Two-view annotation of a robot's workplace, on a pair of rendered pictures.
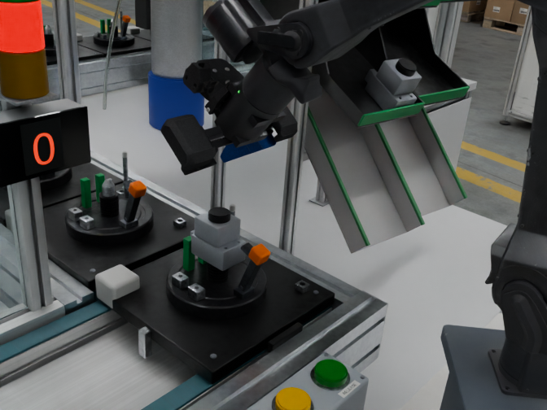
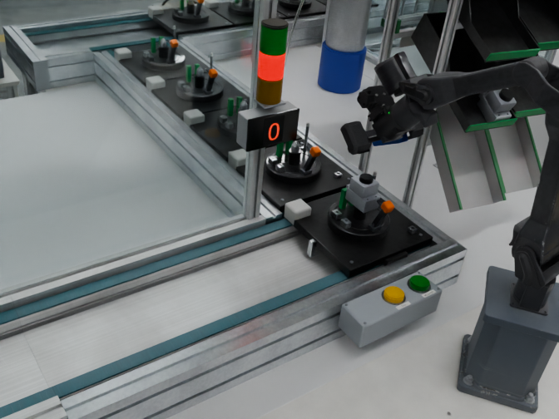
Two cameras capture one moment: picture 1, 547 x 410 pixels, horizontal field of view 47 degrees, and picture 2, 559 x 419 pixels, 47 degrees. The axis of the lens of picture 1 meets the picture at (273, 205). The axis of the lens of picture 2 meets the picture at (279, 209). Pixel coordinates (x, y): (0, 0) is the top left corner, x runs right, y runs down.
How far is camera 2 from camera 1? 0.57 m
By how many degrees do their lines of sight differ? 13
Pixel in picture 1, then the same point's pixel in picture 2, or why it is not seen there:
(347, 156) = (460, 145)
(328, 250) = (438, 206)
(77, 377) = (271, 261)
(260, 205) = (395, 164)
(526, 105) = not seen: outside the picture
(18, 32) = (272, 70)
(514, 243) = (526, 226)
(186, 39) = (356, 22)
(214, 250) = (360, 199)
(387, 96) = (491, 112)
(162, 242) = (325, 187)
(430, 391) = not seen: hidden behind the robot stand
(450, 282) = not seen: hidden behind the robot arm
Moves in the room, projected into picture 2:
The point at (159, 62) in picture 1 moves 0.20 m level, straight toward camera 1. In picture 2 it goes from (332, 37) to (332, 59)
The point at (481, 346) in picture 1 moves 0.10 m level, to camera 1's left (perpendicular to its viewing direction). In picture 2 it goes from (508, 280) to (453, 267)
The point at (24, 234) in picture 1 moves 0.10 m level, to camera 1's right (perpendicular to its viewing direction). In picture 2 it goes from (252, 175) to (297, 185)
